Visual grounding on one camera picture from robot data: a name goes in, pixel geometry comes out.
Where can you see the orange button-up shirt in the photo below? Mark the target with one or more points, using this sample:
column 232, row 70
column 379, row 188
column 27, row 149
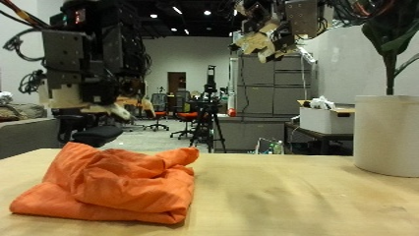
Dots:
column 114, row 190

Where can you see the white power strip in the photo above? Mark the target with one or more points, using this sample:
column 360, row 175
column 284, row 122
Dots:
column 308, row 55

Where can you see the brown door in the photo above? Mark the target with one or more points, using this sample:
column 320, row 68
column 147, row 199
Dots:
column 178, row 83

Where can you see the orange seat office chair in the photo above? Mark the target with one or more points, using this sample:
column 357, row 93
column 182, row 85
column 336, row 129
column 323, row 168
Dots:
column 158, row 114
column 187, row 115

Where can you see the grey metal cabinet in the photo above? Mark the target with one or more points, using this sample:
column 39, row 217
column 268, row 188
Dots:
column 271, row 95

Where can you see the brown sofa cushion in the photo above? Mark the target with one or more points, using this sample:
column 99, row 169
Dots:
column 22, row 112

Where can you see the green leafy plant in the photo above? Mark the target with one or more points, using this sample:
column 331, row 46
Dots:
column 391, row 42

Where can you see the white crumpled bag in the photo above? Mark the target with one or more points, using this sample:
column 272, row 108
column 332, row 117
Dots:
column 323, row 103

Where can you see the grey sofa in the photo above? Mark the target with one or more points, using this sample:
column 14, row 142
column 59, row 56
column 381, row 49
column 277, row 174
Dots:
column 26, row 137

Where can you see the red ball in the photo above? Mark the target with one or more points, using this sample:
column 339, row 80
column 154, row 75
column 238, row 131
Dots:
column 232, row 112

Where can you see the white cardboard box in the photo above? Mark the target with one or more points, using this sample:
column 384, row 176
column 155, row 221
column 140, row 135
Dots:
column 325, row 121

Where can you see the grey low counter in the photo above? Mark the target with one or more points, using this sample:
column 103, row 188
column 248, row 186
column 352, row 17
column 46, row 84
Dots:
column 250, row 134

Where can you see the dark side table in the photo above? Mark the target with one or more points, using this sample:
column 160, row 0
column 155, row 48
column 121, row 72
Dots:
column 319, row 135

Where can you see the green bottles pack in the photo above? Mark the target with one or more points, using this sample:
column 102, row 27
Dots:
column 273, row 147

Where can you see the white round planter pot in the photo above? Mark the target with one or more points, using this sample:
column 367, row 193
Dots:
column 387, row 137

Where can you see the black camera tripod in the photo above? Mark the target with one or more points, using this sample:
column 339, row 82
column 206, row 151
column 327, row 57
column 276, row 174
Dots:
column 211, row 114

